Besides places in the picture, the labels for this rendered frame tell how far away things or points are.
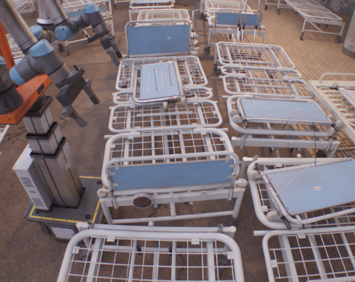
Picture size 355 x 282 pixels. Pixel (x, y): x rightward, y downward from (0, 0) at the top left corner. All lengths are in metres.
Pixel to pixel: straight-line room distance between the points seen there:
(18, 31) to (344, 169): 1.95
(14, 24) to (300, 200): 1.60
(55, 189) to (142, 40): 2.01
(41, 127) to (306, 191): 1.53
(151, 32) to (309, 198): 2.38
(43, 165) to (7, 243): 0.86
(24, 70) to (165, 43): 2.38
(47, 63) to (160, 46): 2.36
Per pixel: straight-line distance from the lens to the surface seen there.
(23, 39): 1.14
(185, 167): 1.51
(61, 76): 1.01
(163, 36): 3.21
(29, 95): 1.39
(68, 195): 1.85
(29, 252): 2.22
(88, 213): 1.89
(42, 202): 1.92
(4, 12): 1.13
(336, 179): 1.88
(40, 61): 1.00
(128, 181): 1.58
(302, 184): 1.75
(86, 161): 2.64
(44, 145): 1.60
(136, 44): 3.24
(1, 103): 1.29
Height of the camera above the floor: 1.76
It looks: 40 degrees down
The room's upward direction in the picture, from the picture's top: straight up
